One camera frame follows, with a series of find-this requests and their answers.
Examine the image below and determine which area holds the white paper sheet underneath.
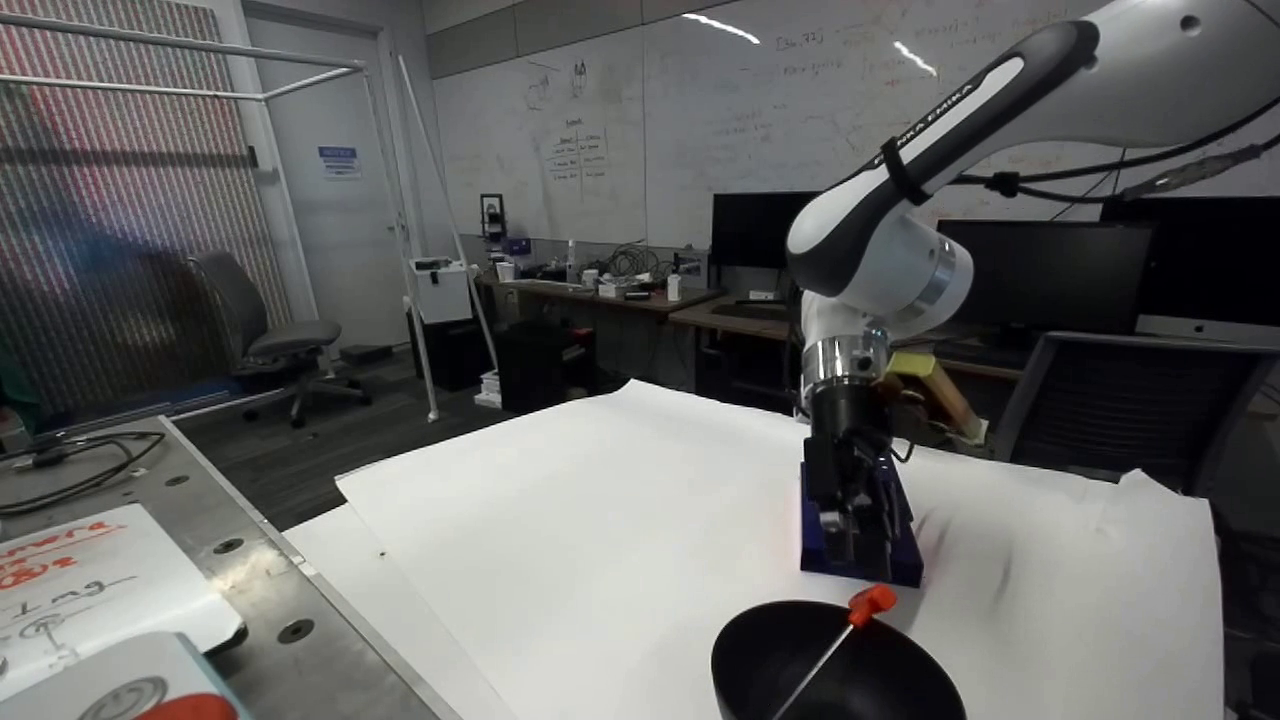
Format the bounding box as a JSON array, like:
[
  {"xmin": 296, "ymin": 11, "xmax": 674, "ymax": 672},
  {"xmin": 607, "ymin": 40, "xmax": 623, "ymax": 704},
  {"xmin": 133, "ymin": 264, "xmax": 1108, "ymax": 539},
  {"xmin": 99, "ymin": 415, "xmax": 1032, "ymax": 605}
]
[{"xmin": 280, "ymin": 495, "xmax": 536, "ymax": 720}]

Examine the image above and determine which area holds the wide black monitor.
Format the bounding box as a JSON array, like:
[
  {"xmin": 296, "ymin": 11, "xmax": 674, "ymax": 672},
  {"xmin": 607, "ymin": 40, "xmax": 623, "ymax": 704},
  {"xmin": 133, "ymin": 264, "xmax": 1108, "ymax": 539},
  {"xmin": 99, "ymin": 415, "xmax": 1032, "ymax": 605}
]
[{"xmin": 1128, "ymin": 192, "xmax": 1280, "ymax": 334}]

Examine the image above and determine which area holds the large white paper sheet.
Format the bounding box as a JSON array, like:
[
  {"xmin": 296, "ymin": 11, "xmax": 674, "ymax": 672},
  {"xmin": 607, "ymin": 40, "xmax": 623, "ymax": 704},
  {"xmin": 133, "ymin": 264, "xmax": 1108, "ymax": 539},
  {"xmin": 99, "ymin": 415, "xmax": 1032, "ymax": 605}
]
[{"xmin": 333, "ymin": 374, "xmax": 1226, "ymax": 720}]

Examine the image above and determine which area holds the orange handled screwdriver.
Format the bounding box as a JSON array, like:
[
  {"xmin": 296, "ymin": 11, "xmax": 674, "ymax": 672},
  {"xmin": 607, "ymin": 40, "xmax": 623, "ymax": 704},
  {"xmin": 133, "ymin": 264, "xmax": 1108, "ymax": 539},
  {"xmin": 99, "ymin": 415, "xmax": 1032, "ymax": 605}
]
[{"xmin": 767, "ymin": 578, "xmax": 903, "ymax": 720}]

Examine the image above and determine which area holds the paper with red writing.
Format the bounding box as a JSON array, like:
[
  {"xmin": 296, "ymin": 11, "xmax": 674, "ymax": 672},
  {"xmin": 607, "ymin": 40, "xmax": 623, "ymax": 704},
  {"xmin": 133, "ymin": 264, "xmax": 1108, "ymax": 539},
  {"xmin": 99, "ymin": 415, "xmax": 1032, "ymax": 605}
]
[{"xmin": 0, "ymin": 501, "xmax": 248, "ymax": 698}]

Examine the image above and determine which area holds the grey office chair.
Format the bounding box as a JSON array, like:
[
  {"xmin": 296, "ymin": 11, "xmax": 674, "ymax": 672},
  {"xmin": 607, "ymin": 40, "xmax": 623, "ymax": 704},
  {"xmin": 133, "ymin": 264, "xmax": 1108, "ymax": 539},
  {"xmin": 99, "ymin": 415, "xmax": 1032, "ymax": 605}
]
[{"xmin": 180, "ymin": 248, "xmax": 379, "ymax": 433}]

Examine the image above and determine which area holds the cluttered wooden desk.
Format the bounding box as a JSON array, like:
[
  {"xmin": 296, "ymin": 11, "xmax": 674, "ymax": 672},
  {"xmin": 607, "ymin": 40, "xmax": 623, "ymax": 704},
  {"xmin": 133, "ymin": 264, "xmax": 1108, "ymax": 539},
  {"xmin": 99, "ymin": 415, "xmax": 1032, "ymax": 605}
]
[{"xmin": 488, "ymin": 269, "xmax": 729, "ymax": 412}]

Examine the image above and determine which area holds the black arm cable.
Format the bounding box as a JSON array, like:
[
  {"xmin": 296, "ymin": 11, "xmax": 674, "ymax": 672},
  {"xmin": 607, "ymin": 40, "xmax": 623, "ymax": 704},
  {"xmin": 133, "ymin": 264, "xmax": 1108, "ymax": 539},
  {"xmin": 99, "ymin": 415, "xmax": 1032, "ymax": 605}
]
[{"xmin": 946, "ymin": 93, "xmax": 1280, "ymax": 209}]

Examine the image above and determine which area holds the blue acrylic tool holder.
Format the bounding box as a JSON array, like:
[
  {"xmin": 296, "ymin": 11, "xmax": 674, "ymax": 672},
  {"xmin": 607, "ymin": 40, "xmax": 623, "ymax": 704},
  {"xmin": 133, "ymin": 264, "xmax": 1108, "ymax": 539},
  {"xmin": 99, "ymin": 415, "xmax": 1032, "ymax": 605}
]
[{"xmin": 794, "ymin": 442, "xmax": 928, "ymax": 593}]

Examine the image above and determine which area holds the black cable on metal table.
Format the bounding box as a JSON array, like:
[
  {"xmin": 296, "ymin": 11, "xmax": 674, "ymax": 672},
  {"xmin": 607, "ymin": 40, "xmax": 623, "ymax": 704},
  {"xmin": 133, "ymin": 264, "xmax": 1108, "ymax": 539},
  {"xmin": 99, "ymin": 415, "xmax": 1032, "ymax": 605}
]
[{"xmin": 0, "ymin": 427, "xmax": 168, "ymax": 519}]

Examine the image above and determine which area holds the brown desk with monitor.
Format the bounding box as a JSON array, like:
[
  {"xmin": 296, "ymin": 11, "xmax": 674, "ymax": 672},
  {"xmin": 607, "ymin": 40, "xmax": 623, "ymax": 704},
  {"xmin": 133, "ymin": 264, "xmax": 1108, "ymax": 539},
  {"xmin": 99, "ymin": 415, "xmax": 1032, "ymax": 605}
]
[{"xmin": 663, "ymin": 290, "xmax": 809, "ymax": 403}]

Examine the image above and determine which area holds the white door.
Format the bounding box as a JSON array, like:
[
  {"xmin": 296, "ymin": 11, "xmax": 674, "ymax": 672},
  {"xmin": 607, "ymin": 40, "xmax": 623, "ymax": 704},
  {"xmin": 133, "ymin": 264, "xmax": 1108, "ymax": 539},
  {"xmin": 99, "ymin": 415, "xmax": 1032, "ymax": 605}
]
[{"xmin": 243, "ymin": 6, "xmax": 413, "ymax": 357}]

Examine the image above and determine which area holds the white leaning pole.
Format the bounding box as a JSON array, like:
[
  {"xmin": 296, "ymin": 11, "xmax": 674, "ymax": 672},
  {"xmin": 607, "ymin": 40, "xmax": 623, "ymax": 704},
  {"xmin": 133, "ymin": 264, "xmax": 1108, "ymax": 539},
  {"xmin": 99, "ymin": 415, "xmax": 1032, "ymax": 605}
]
[{"xmin": 390, "ymin": 50, "xmax": 508, "ymax": 427}]

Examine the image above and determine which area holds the black computer monitor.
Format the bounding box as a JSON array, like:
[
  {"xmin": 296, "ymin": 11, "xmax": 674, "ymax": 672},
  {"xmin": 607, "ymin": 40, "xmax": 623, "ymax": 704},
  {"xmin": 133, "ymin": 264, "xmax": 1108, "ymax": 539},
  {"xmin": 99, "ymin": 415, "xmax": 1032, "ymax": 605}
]
[{"xmin": 708, "ymin": 187, "xmax": 818, "ymax": 299}]

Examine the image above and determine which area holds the black keyboard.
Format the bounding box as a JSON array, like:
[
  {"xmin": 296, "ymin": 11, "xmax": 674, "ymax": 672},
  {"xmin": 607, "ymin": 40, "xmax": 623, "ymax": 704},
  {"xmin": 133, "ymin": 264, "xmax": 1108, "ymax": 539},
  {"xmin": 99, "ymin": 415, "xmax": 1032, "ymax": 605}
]
[{"xmin": 708, "ymin": 294, "xmax": 809, "ymax": 328}]

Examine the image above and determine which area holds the black wall device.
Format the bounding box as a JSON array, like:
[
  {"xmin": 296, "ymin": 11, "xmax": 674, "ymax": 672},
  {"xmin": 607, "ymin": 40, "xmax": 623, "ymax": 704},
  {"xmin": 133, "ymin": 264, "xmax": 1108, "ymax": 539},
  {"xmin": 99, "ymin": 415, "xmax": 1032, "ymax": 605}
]
[{"xmin": 477, "ymin": 187, "xmax": 512, "ymax": 248}]

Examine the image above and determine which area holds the dark monitor with thin bezel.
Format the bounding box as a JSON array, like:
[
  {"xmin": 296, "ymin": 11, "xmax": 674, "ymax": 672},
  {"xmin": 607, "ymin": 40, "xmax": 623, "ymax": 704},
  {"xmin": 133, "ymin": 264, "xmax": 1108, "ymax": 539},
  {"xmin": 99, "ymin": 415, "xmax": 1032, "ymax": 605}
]
[{"xmin": 936, "ymin": 214, "xmax": 1159, "ymax": 340}]

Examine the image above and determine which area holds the white box on cart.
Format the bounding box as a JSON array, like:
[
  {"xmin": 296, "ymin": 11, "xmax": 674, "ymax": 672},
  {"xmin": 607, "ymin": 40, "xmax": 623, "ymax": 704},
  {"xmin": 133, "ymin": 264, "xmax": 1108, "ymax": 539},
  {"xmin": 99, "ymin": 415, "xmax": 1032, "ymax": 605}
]
[{"xmin": 409, "ymin": 256, "xmax": 485, "ymax": 328}]

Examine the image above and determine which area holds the black mesh chair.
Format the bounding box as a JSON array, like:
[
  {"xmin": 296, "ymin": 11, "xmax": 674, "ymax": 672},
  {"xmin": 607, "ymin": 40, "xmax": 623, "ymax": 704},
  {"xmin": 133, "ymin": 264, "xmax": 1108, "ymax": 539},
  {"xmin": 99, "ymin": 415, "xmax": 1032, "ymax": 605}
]
[{"xmin": 987, "ymin": 328, "xmax": 1280, "ymax": 536}]

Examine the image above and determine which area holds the black bowl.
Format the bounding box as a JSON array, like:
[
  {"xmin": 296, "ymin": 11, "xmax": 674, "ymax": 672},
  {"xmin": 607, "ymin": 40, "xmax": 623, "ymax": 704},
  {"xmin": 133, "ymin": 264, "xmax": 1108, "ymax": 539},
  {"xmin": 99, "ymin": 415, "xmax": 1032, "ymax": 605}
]
[{"xmin": 708, "ymin": 595, "xmax": 972, "ymax": 720}]

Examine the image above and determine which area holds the blue door sign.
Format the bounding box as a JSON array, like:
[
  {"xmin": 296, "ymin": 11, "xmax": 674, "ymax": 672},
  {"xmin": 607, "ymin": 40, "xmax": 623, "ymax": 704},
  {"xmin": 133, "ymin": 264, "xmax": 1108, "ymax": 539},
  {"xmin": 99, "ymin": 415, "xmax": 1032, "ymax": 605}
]
[{"xmin": 314, "ymin": 141, "xmax": 365, "ymax": 181}]

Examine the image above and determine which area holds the yellow wrist camera mount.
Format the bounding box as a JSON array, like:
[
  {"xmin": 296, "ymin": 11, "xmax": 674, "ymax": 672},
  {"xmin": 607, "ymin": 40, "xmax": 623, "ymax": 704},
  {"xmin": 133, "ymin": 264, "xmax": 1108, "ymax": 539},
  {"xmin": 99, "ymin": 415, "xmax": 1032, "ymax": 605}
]
[{"xmin": 882, "ymin": 346, "xmax": 992, "ymax": 446}]

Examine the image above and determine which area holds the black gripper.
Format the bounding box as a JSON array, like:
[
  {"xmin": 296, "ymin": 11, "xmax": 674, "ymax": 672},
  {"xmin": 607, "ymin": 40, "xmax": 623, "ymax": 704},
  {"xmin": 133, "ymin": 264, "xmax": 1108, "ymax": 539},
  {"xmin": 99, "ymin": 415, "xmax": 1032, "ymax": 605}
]
[{"xmin": 800, "ymin": 374, "xmax": 914, "ymax": 575}]

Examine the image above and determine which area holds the white booklet with round logo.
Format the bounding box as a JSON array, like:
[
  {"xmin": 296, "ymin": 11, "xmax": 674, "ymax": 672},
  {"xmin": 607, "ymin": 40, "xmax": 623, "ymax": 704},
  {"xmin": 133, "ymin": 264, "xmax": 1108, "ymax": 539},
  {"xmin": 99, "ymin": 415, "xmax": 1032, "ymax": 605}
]
[{"xmin": 0, "ymin": 627, "xmax": 252, "ymax": 720}]

